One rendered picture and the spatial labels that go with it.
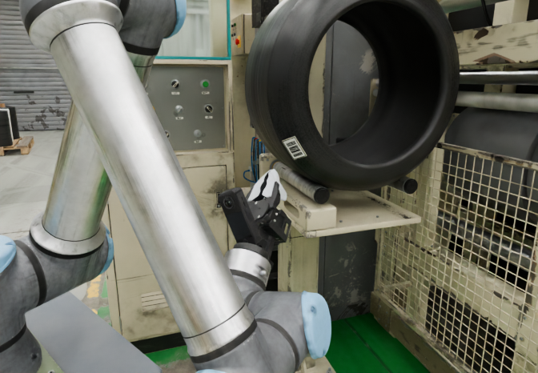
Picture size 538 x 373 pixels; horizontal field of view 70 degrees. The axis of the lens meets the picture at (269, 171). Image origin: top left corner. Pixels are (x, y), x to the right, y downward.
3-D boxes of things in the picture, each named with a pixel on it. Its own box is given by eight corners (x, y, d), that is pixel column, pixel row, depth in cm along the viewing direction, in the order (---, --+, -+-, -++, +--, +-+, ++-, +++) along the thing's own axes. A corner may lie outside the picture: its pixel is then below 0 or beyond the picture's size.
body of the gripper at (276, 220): (265, 222, 85) (249, 272, 77) (242, 199, 80) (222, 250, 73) (294, 218, 80) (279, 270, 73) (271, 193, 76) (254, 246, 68)
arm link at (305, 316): (314, 385, 51) (238, 372, 57) (342, 336, 61) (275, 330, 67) (299, 319, 50) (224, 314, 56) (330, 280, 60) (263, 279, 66)
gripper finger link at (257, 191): (274, 185, 89) (262, 218, 83) (258, 169, 86) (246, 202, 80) (284, 182, 87) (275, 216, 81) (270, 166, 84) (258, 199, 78)
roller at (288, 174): (268, 166, 131) (279, 158, 132) (275, 176, 133) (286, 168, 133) (311, 195, 99) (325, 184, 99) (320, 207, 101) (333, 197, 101)
